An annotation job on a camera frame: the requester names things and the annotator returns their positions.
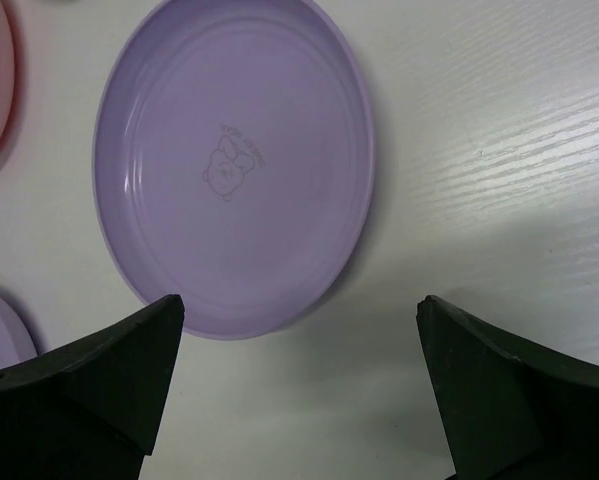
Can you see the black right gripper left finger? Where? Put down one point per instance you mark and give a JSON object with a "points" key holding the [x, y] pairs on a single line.
{"points": [[91, 409]]}

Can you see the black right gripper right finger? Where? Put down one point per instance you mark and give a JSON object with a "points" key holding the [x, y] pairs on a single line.
{"points": [[510, 408]]}

